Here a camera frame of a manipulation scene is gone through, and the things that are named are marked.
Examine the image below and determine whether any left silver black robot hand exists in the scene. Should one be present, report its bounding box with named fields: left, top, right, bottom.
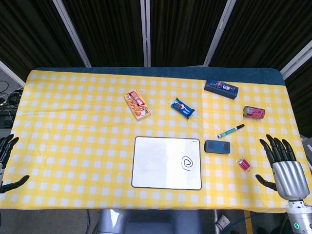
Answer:
left=0, top=134, right=30, bottom=194

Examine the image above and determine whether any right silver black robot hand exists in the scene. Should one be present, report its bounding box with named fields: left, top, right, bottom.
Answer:
left=255, top=134, right=310, bottom=201

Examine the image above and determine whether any blue whiteboard eraser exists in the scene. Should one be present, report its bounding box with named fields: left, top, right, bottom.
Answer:
left=203, top=139, right=231, bottom=155

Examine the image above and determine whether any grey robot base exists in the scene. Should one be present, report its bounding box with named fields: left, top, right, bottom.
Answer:
left=97, top=209, right=216, bottom=234

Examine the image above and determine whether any green marker pen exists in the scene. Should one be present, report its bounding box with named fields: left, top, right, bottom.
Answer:
left=217, top=123, right=245, bottom=139

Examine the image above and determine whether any small red pink packet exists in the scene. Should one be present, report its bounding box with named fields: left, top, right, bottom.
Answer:
left=235, top=157, right=252, bottom=173

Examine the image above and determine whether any red soda can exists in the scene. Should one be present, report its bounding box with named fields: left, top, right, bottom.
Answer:
left=242, top=105, right=266, bottom=119

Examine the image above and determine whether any yellow white checkered tablecloth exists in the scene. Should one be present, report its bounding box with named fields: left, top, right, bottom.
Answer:
left=0, top=70, right=312, bottom=214

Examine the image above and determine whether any dark blue long box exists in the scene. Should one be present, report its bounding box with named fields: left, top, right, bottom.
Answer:
left=204, top=78, right=239, bottom=100

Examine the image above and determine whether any blue cookie packet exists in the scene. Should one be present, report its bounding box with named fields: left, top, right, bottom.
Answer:
left=170, top=97, right=195, bottom=120

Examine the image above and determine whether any orange yellow snack box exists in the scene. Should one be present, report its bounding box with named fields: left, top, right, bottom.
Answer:
left=124, top=89, right=152, bottom=121

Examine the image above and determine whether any black cables bundle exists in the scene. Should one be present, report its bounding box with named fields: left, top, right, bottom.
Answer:
left=0, top=80, right=24, bottom=127

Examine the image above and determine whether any white partition frame post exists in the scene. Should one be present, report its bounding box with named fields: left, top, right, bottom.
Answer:
left=203, top=0, right=237, bottom=67
left=279, top=40, right=312, bottom=74
left=140, top=0, right=152, bottom=67
left=0, top=59, right=26, bottom=86
left=53, top=0, right=92, bottom=68

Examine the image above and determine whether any white whiteboard with black frame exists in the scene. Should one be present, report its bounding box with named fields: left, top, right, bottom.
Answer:
left=131, top=136, right=202, bottom=191

